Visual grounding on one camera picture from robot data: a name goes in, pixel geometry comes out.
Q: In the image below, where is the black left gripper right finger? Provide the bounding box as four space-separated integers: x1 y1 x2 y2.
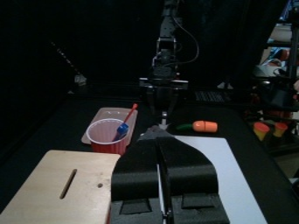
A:
157 136 231 224

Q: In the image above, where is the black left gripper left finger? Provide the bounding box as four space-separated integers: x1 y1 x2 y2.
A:
108 136 165 224

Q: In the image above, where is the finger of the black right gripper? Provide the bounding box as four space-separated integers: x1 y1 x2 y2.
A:
167 88 182 114
146 87 161 118

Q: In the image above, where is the white flat board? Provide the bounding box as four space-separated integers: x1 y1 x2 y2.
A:
173 135 269 224

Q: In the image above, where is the light wooden cutting board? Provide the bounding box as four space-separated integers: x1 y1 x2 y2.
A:
0 150 122 224

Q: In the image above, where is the black vent grille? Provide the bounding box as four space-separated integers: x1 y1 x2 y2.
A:
194 90 227 103

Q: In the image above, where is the pink plastic tray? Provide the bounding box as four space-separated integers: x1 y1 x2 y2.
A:
80 107 139 145

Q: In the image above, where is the orange toy carrot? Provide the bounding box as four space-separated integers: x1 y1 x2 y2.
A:
174 120 219 134

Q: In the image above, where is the red plastic cup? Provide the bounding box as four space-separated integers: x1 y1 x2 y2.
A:
86 117 131 156

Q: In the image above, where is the yellow toy cup orange top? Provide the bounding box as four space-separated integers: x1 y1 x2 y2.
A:
273 122 290 138
253 122 271 142

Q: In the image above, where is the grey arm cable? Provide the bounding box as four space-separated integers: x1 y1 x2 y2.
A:
171 11 202 67

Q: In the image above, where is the small white bracket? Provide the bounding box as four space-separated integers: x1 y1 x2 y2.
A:
74 73 90 88

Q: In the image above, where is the black frame post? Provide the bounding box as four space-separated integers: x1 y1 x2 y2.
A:
286 0 299 80

